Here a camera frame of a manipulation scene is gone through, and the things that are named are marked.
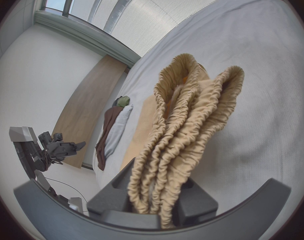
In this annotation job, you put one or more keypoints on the brown garment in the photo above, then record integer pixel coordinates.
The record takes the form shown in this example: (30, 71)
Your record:
(108, 126)

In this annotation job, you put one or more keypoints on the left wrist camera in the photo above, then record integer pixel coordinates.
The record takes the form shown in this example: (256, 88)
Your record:
(58, 137)

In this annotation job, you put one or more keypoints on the green garment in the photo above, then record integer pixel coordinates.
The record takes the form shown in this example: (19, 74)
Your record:
(123, 101)

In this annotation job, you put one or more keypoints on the window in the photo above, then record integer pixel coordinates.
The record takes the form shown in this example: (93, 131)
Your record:
(147, 16)

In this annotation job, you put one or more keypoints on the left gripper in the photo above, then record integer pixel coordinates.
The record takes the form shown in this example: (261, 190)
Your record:
(63, 150)

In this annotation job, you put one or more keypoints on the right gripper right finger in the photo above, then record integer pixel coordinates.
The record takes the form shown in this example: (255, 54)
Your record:
(199, 204)

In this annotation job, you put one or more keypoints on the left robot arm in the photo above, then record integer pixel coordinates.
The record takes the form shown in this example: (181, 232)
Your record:
(19, 134)

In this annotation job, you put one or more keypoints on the grey-green curtain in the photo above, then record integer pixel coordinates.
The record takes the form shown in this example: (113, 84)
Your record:
(86, 31)

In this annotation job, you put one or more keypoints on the yellow shorts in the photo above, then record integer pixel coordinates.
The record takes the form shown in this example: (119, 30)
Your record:
(187, 124)

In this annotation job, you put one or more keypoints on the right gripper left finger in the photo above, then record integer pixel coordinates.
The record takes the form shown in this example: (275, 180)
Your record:
(106, 196)

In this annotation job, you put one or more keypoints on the black garment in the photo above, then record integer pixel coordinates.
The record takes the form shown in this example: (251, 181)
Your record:
(114, 103)

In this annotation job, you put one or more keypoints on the pale grey garment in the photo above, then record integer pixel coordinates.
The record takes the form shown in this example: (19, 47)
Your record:
(116, 131)

